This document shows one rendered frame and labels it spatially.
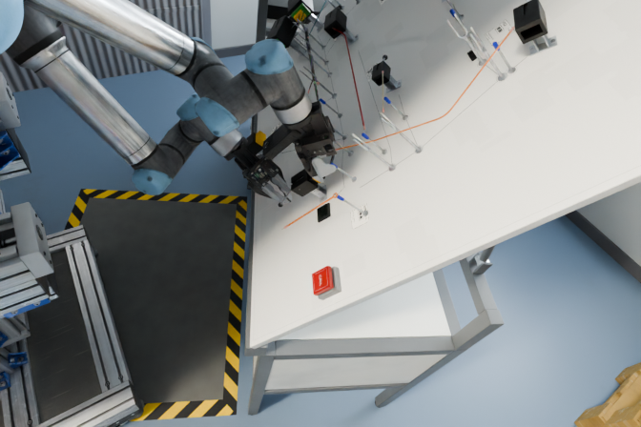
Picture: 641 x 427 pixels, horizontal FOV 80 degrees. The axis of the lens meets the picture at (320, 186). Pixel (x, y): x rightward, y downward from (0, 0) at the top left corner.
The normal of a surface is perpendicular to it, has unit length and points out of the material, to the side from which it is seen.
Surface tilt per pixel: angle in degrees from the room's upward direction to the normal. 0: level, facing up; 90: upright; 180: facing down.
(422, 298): 0
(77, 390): 0
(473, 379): 0
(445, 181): 54
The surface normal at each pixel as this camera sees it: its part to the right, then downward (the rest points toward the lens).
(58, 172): 0.18, -0.64
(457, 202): -0.69, -0.42
